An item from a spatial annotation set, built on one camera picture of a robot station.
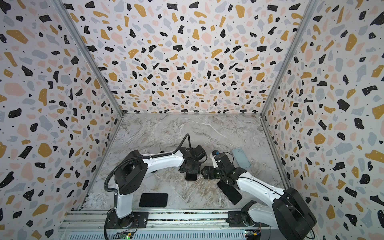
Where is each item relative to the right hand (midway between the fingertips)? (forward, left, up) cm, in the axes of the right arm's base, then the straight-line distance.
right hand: (204, 169), depth 84 cm
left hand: (+1, +5, -4) cm, 7 cm away
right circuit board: (-29, -23, -8) cm, 38 cm away
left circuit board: (-31, +38, -6) cm, 49 cm away
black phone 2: (-2, +8, -6) cm, 10 cm away
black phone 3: (-12, -16, -7) cm, 21 cm away
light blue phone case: (+12, -25, -9) cm, 29 cm away
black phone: (-15, +27, -7) cm, 32 cm away
